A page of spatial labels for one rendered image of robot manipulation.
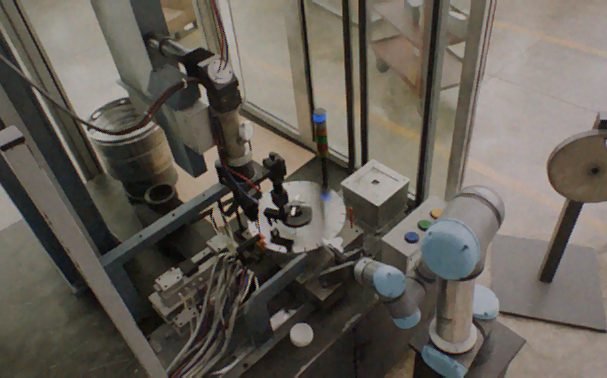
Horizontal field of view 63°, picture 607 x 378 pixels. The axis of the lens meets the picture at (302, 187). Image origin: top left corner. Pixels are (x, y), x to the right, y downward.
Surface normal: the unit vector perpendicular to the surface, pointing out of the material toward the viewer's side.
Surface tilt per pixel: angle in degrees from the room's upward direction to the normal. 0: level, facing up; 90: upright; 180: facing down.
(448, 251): 82
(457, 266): 82
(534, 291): 0
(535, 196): 0
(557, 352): 0
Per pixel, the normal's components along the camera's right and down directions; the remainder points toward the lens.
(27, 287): -0.10, -0.73
